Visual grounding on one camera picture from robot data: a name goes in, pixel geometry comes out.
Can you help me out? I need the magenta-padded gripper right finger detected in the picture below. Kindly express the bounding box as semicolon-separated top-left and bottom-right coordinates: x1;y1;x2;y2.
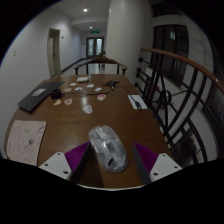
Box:
131;142;184;186

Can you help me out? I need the white outlined sticker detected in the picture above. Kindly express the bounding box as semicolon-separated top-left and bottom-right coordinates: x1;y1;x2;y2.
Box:
81;104;94;115

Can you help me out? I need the white marble-print mouse pad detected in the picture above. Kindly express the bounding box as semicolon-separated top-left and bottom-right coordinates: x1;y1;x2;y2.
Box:
6;119;48;167

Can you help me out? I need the glass double door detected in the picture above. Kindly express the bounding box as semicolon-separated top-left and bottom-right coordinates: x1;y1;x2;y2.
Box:
85;36;105;59

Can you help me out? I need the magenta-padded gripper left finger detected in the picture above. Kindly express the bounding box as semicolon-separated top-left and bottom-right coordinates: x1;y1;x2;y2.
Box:
39;141;95;185

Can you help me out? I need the white side door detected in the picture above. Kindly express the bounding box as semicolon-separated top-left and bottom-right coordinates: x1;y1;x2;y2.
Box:
46;27;62;79

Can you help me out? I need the small black box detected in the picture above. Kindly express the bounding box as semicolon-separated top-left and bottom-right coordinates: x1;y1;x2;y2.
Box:
50;88;62;100

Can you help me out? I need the dark framed window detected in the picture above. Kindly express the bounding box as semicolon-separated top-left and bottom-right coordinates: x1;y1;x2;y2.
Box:
151;24;190;88

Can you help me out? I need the white paper card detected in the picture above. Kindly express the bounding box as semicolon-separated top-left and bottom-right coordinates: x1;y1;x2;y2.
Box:
127;94;149;111

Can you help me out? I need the black railing with wooden handrail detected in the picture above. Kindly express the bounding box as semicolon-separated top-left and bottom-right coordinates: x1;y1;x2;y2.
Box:
134;47;224;168

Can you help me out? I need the black flat folder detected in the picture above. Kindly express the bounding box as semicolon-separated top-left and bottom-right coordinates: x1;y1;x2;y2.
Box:
17;80;65;113

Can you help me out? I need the wooden armchair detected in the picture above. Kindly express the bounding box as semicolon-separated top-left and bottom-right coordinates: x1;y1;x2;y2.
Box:
73;55;129;76

